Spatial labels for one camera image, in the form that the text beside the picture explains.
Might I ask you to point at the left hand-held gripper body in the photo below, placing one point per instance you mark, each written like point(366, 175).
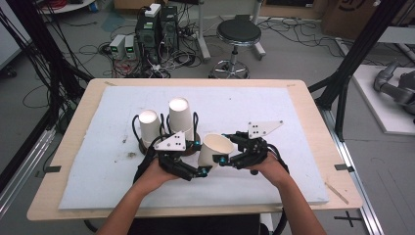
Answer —
point(173, 160)

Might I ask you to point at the light wooden table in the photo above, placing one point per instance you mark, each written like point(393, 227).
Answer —
point(326, 130)

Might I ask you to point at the black computer tower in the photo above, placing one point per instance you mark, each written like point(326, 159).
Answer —
point(148, 36)
point(169, 27)

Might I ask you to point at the grey power supply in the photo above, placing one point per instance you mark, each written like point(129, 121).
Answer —
point(130, 47)
point(116, 47)

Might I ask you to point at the black frame post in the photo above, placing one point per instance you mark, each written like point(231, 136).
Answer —
point(355, 55)

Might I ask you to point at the tall stack of paper cups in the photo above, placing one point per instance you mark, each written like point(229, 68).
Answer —
point(179, 116)

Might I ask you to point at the black tape piece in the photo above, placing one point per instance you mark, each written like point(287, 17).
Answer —
point(343, 167)
point(52, 169)

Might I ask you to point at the aluminium rail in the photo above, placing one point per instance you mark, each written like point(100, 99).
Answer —
point(355, 182)
point(19, 176)

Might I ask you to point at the cardboard box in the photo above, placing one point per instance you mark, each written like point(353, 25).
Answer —
point(345, 18)

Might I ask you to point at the white metal stand leg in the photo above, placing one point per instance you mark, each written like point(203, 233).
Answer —
point(258, 45)
point(203, 36)

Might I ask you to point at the person's left hand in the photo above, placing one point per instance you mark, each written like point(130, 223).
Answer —
point(156, 178)

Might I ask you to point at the single white paper cup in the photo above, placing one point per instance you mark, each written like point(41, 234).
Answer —
point(210, 151)

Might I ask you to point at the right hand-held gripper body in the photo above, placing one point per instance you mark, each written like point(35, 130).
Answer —
point(253, 153)

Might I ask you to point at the black round stool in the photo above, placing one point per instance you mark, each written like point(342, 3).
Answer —
point(239, 32)

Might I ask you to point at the white floor board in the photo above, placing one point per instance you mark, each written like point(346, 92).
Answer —
point(375, 104)

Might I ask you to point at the thin wooden stick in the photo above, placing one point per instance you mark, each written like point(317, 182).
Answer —
point(337, 193)

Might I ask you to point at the round white table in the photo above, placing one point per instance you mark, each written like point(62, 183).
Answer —
point(65, 7)

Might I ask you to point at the white box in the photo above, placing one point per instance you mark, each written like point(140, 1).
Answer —
point(152, 10)

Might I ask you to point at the person's right hand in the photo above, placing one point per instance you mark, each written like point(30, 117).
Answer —
point(270, 171)

